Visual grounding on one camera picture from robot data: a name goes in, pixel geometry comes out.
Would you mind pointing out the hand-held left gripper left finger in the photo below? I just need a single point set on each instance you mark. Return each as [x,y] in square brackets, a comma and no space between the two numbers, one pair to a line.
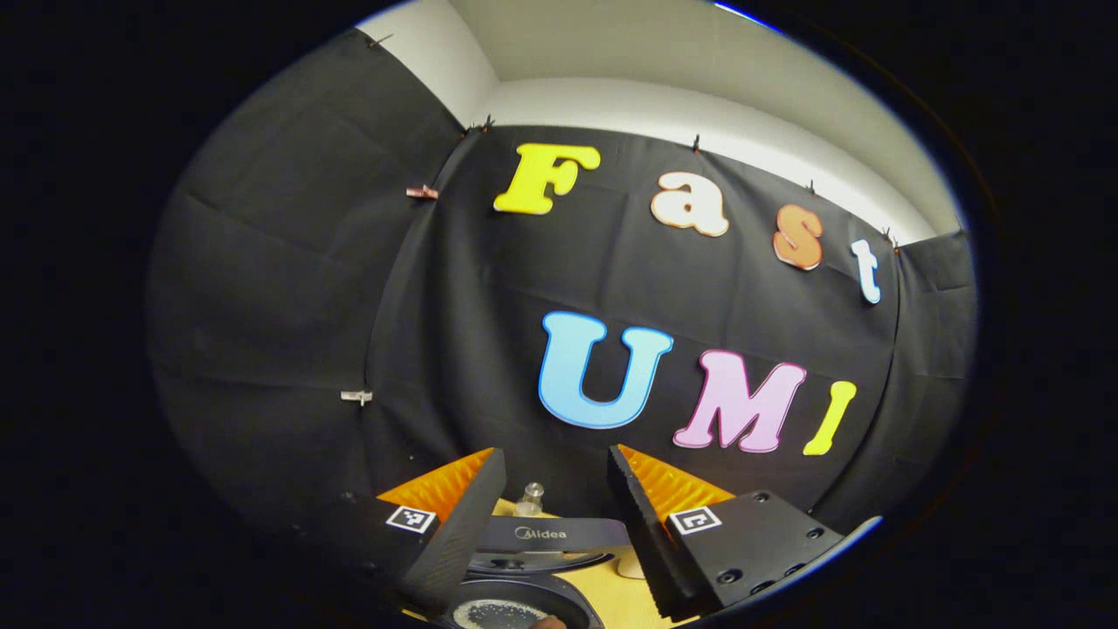
[463,533]

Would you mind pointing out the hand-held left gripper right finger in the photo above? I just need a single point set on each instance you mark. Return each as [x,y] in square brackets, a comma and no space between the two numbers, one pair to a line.
[646,542]

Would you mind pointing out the dark grey rice cooker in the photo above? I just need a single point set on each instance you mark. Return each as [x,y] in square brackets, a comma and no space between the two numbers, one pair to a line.
[550,533]

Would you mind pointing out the small glass bottle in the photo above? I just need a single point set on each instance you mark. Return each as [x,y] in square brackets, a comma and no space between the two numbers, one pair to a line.
[529,502]

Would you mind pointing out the white cloth clip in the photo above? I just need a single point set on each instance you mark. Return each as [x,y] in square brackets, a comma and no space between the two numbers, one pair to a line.
[356,397]

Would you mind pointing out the reddish cloth clip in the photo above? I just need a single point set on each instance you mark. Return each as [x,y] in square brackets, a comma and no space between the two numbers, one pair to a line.
[423,191]

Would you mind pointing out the row of black clips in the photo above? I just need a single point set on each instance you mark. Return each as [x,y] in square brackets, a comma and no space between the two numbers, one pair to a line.
[696,143]

